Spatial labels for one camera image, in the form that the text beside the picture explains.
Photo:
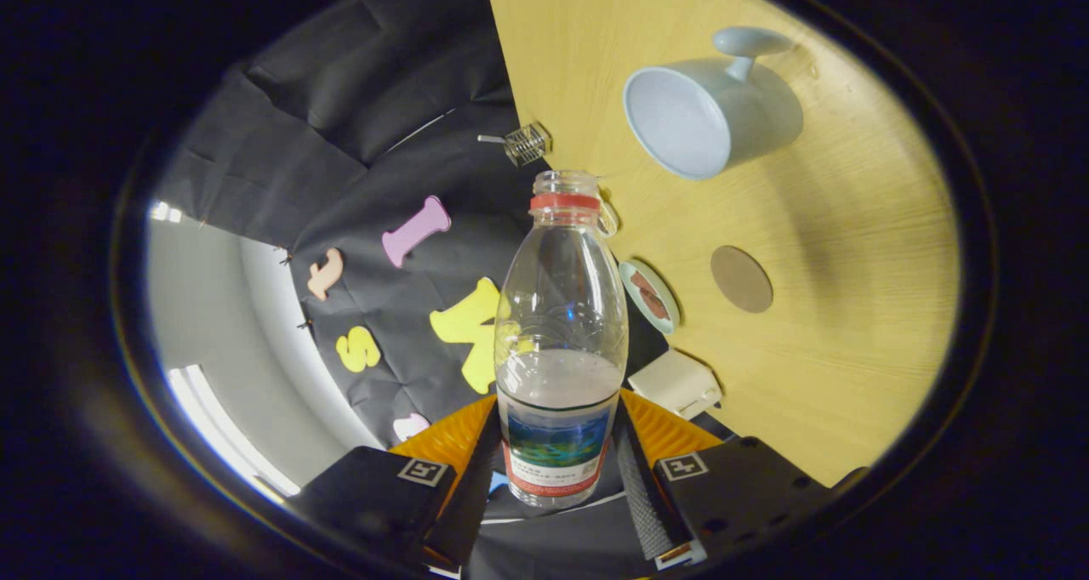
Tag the wooden table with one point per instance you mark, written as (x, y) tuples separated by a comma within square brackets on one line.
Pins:
[(851, 350)]

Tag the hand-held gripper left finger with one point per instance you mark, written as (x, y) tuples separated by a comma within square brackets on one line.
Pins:
[(464, 512)]

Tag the white cup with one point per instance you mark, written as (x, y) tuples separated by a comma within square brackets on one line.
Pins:
[(689, 116)]

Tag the brown food piece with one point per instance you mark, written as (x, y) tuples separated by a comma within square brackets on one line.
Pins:
[(660, 308), (644, 284)]

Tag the white toaster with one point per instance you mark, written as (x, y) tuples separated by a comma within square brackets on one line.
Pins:
[(676, 382)]

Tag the small ceiling light panel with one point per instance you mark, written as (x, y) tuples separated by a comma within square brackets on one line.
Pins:
[(166, 213)]

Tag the large ceiling light panel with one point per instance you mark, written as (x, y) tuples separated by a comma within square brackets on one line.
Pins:
[(221, 427)]

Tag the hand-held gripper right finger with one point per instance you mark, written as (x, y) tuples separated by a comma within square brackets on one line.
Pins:
[(651, 512)]

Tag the round brown coaster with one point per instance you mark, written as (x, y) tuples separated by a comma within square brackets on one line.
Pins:
[(741, 279)]

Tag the small pale green plate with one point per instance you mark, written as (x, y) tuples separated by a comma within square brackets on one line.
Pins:
[(634, 267)]

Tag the clear plastic juice bottle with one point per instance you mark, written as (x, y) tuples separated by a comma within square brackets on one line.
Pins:
[(557, 393)]

